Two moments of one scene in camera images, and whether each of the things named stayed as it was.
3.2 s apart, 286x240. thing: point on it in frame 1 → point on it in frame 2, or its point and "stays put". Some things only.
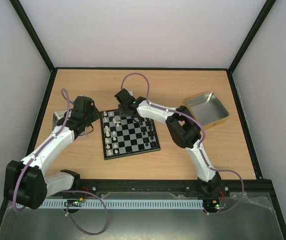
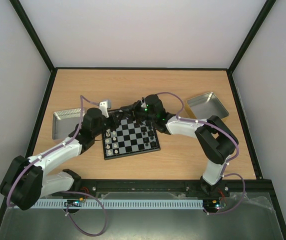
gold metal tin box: x=208 y=109 stays put
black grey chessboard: x=123 y=136 stays put
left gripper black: x=96 y=114 → x=115 y=121
